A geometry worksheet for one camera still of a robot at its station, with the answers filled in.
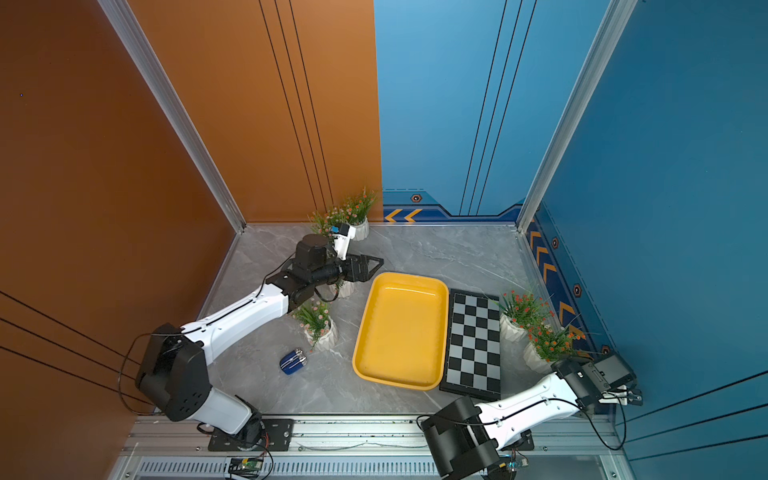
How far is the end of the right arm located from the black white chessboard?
28 cm

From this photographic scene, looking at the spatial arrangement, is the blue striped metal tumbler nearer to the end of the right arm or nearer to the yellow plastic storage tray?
the yellow plastic storage tray

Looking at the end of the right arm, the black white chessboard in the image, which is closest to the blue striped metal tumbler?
the black white chessboard

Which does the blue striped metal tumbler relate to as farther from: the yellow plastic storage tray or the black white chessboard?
the black white chessboard

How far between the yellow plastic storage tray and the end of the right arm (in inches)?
13.9

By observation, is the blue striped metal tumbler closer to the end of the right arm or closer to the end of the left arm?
the end of the left arm

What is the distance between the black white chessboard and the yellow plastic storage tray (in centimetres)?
4

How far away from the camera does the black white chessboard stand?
80cm

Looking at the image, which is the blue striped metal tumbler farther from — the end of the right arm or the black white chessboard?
the end of the right arm

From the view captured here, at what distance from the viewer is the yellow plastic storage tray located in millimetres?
820

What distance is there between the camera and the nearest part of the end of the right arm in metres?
0.54
